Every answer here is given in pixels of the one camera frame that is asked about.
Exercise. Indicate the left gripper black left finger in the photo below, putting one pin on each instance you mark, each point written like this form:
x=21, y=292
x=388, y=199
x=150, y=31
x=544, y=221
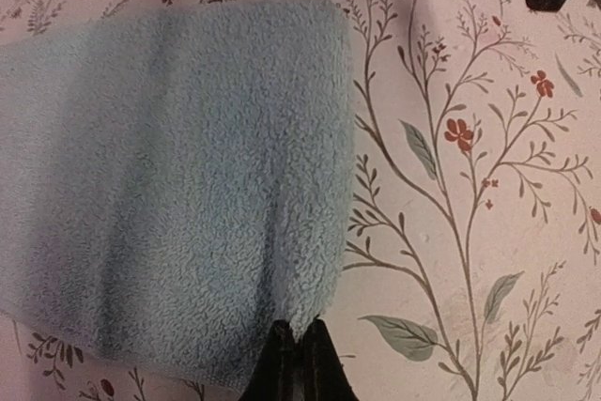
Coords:
x=273, y=375

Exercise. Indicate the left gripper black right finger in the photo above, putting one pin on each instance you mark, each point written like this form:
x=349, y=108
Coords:
x=323, y=375

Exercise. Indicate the light blue towel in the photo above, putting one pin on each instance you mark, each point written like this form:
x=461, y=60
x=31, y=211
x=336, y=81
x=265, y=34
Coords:
x=174, y=182

